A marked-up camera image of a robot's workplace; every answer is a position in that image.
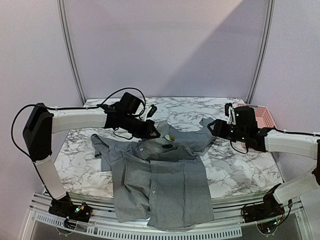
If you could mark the landscape round brooch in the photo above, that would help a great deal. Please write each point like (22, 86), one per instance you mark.
(169, 137)

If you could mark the pink plastic basket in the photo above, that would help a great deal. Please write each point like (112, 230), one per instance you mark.
(262, 115)

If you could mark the right wall aluminium post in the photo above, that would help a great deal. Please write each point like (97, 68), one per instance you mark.
(262, 50)

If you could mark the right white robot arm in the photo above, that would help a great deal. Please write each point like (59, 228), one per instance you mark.
(271, 140)

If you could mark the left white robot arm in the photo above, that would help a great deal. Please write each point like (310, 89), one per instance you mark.
(44, 121)

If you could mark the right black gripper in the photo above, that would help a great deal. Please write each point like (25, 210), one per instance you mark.
(221, 129)

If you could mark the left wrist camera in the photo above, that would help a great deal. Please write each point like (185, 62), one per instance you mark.
(148, 112)

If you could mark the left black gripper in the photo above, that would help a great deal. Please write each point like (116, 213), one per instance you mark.
(145, 133)

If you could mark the wall aluminium post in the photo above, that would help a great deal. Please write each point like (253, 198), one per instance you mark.
(70, 51)
(262, 50)

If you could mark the aluminium front rail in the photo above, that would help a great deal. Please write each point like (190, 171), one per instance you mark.
(228, 223)

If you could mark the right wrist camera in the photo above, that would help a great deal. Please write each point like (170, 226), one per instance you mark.
(230, 113)

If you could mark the grey button shirt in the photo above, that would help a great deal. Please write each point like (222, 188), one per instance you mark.
(166, 187)

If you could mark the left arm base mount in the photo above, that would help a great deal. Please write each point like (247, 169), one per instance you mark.
(65, 208)

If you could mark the left wall aluminium post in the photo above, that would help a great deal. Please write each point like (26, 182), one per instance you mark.
(70, 51)

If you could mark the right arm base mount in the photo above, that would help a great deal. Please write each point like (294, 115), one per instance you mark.
(252, 212)

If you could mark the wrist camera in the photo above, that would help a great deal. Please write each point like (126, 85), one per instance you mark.
(148, 112)
(230, 113)

